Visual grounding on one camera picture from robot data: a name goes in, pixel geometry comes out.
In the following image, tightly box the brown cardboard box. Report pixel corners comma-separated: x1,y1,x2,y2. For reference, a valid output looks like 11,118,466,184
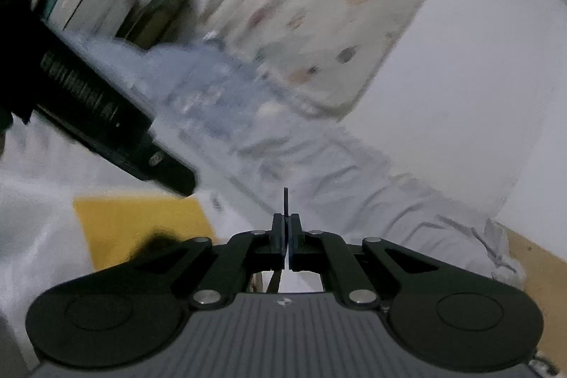
119,0,198,51

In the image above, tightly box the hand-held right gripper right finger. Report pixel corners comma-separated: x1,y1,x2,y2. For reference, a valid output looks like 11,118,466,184
288,213,437,311

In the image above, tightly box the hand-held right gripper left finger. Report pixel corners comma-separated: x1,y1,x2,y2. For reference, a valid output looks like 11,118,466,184
133,213,288,310

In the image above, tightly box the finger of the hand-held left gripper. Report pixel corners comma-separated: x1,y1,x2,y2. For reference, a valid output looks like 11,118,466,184
130,136,198,198

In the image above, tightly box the blue printed quilt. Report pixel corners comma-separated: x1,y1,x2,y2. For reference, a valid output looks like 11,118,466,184
84,37,528,286

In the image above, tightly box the pineapple print curtain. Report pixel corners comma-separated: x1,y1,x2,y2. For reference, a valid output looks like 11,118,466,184
208,0,462,123

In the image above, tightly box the white and yellow mailer bag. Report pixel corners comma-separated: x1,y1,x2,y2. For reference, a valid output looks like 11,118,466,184
0,172,331,361

